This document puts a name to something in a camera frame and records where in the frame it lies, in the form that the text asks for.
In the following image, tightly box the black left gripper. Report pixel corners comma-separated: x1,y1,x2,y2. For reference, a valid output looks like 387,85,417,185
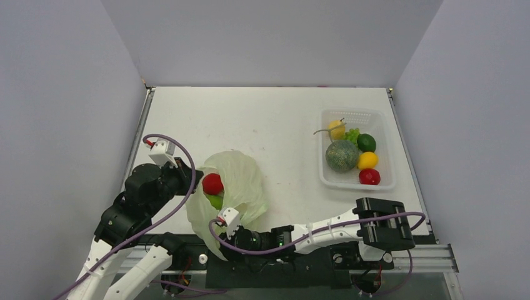
147,156,204,214

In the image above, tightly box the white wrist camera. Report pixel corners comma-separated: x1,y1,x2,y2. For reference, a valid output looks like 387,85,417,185
217,207,241,240
148,137,178,168

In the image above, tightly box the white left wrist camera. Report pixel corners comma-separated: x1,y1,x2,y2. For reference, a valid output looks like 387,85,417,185
148,137,178,168

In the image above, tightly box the dark green fake lime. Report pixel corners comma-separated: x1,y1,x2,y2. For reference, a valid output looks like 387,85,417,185
357,133,377,153

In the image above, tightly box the red fake apple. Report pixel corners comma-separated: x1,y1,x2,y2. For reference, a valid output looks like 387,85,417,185
202,172,224,196
358,168,381,186

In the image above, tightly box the white perforated plastic basket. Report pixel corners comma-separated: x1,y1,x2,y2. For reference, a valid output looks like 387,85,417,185
314,108,397,191

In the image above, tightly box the yellow fake pear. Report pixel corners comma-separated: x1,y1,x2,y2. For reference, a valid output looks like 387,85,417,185
327,119,346,141

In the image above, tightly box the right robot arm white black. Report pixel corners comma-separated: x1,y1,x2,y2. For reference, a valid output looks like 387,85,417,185
208,197,426,267

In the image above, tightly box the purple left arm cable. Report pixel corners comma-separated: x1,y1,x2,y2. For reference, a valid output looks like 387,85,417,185
51,133,198,300

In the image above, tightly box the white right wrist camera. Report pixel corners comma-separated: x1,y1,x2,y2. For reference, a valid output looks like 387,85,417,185
217,207,241,240

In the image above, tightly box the bumpy green custard apple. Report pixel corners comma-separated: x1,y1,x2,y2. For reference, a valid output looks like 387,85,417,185
205,192,224,211

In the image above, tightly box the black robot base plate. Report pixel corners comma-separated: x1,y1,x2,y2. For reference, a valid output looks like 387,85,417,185
136,234,436,291

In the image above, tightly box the light green plastic bag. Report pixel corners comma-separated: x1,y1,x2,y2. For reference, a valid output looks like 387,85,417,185
186,151,269,261

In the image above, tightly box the green netted fake melon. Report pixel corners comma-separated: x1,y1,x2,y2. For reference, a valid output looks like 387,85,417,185
324,140,360,173

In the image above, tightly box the fake green grape bunch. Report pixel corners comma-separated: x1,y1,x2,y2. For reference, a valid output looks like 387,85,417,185
343,128,361,146

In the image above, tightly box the aluminium rail frame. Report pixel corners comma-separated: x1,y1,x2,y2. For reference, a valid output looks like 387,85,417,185
114,87,459,274

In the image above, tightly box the yellow fake lemon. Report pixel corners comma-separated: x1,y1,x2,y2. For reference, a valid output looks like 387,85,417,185
357,152,379,170

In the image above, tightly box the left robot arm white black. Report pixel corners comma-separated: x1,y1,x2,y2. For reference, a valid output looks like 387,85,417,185
56,154,203,299

